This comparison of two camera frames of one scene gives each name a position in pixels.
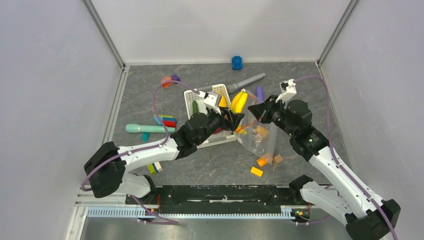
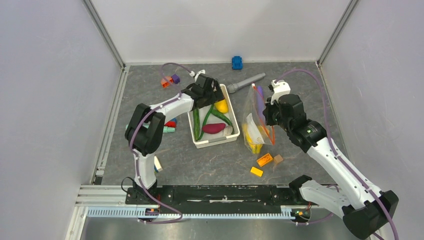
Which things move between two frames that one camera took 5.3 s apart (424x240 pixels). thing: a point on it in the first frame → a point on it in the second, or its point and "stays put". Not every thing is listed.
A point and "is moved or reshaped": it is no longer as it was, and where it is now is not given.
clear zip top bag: x=265 y=139 is moved or reshaped
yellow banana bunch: x=238 y=101 → x=255 y=147
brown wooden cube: x=278 y=159 stays put
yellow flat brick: x=256 y=171 stays put
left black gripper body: x=217 y=119 → x=211 y=97
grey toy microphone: x=232 y=88 stays put
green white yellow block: x=154 y=168 stays put
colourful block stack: x=166 y=120 stays put
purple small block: x=175 y=77 stays put
